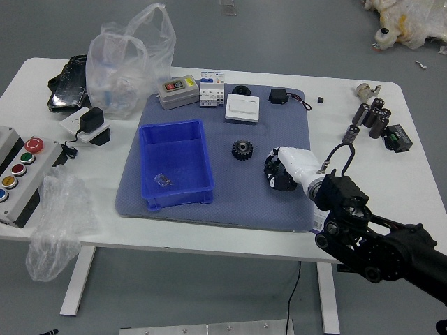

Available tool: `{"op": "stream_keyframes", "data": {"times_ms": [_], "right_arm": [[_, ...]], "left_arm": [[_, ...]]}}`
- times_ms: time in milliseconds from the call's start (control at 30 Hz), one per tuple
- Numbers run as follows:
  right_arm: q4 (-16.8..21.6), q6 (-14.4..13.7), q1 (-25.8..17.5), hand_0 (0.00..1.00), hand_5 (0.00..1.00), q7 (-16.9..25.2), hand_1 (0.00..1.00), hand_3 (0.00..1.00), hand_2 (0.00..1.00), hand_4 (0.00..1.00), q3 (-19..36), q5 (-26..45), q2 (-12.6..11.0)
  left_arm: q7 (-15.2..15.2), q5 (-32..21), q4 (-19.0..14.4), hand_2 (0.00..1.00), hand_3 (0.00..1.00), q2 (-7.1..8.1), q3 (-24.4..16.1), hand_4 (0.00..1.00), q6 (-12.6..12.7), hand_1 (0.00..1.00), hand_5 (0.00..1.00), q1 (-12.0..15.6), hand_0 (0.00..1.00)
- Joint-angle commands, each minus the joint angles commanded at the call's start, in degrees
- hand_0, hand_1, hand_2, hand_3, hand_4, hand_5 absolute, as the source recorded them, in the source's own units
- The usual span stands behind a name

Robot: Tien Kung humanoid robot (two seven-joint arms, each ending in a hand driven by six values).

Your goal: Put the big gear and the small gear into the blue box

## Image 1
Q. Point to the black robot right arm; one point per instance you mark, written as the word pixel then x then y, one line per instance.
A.
pixel 384 244

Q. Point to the black round knob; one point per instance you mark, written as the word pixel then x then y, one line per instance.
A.
pixel 241 90

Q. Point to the blue-grey mat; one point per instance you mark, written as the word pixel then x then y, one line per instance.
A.
pixel 244 202

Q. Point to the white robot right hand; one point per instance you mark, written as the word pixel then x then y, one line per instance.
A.
pixel 297 160

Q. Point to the grey two-button switch box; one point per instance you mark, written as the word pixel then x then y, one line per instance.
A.
pixel 176 92

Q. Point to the purple white label card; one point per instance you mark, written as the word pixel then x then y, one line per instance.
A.
pixel 318 221

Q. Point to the white wall switch panel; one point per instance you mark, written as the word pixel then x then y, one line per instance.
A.
pixel 242 108

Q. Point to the white table leg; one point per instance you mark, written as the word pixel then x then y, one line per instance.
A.
pixel 328 300
pixel 78 279

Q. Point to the white paper scrap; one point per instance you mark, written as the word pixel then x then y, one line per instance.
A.
pixel 421 65

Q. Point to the grey pushbutton control box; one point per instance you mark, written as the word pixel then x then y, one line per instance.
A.
pixel 24 181

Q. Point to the silver metal plate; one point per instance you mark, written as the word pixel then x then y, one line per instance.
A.
pixel 206 329

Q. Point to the white circuit breaker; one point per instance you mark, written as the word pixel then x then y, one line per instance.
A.
pixel 211 89

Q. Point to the black module green terminals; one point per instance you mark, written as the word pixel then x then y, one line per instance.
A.
pixel 398 138

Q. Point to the clear plastic piece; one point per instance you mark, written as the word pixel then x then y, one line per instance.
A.
pixel 228 7

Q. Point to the black block under socket panel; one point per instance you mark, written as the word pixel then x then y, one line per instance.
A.
pixel 103 137

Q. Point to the small black cube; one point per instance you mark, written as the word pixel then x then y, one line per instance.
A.
pixel 320 100

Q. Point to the blue plastic box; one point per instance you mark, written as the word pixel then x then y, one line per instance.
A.
pixel 174 157

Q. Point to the big black gear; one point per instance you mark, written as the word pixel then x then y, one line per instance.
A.
pixel 241 150

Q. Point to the crumpled clear plastic bag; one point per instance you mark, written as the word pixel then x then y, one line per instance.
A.
pixel 59 223

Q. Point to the white socket panel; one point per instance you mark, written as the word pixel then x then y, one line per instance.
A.
pixel 70 124

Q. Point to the large clear plastic bag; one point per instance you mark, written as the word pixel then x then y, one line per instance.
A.
pixel 115 80

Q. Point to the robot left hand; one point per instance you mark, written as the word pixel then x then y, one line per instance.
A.
pixel 49 332

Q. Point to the black cylindrical capacitor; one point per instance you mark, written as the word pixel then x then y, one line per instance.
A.
pixel 360 114
pixel 385 113
pixel 350 134
pixel 377 104
pixel 371 117
pixel 379 127

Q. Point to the small clear screw bag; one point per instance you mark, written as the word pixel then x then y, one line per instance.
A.
pixel 163 180

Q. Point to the black plastic tray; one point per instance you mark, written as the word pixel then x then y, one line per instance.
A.
pixel 68 87

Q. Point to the plush toy in plastic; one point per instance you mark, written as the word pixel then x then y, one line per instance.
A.
pixel 408 21

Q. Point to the black power adapter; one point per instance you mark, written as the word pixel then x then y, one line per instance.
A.
pixel 91 120

